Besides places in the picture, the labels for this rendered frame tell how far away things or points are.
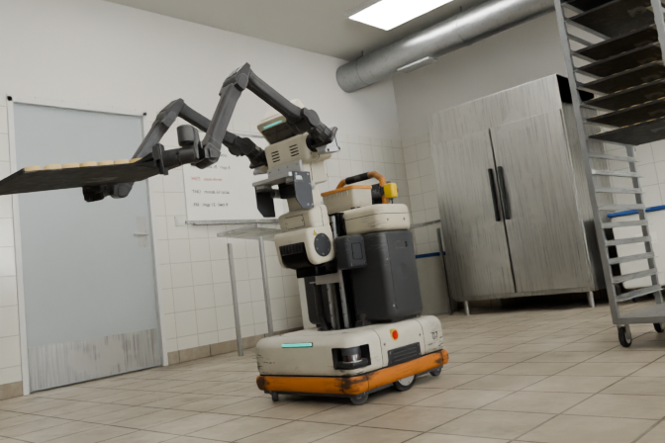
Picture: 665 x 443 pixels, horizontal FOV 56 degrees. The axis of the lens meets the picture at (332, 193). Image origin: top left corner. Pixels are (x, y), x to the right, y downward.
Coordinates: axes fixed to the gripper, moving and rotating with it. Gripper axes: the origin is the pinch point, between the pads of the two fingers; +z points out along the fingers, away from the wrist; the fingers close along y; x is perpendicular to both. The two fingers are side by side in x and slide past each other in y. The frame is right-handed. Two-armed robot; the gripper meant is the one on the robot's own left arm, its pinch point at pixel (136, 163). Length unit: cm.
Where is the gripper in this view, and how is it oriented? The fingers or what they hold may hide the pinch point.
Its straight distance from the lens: 216.6
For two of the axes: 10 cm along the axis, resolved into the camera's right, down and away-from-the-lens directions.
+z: -9.8, 1.7, -0.4
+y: 1.8, 9.8, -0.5
